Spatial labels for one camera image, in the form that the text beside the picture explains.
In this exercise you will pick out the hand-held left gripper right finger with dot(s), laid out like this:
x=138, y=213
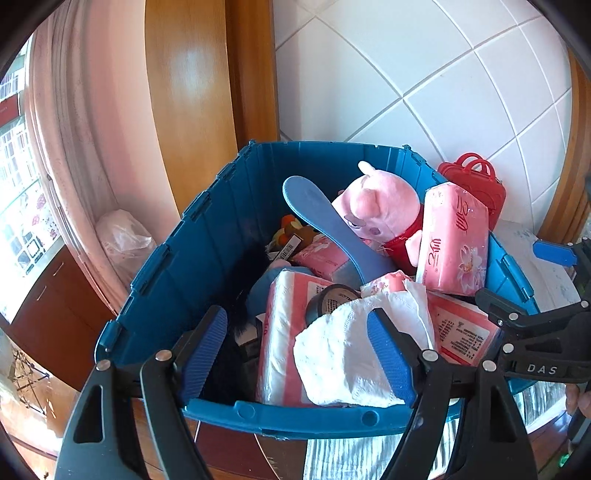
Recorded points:
x=388, y=350

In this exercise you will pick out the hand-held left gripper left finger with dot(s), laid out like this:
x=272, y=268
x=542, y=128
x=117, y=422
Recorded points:
x=203, y=355

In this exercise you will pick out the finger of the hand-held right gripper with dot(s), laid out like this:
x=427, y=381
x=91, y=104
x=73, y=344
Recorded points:
x=556, y=251
x=512, y=318

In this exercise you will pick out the white tissue paper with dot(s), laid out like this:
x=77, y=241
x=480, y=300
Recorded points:
x=341, y=341

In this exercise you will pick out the blue plastic storage crate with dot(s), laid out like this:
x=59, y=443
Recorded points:
x=194, y=258

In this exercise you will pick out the pink flower-print tissue packet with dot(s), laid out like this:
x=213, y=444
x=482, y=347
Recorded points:
x=455, y=240

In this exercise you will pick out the green bottle with yellow cap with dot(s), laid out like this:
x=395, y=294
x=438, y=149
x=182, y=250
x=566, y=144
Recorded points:
x=300, y=235

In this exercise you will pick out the blue plastic paddle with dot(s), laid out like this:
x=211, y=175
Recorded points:
x=314, y=203

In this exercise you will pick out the person's right hand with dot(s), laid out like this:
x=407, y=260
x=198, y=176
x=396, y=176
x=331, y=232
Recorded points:
x=575, y=398

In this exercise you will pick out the pink tissue packet with text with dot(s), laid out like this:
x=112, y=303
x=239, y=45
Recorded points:
x=461, y=330

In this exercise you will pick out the small pink tissue packet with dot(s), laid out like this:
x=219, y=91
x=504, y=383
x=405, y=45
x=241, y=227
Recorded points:
x=385, y=282

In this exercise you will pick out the black tape roll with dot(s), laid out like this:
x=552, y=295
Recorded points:
x=323, y=307

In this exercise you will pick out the large white pink tissue pack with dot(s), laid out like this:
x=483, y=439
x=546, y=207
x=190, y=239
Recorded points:
x=281, y=332

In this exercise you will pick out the clear plastic bag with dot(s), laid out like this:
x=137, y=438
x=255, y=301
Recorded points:
x=122, y=240

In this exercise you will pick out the dark red wooden cabinet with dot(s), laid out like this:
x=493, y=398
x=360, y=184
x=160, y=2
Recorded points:
x=60, y=314

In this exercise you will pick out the window with grille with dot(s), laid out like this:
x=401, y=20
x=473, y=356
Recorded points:
x=23, y=184

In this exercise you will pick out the wooden wall trim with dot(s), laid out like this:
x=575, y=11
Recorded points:
x=194, y=92
x=568, y=161

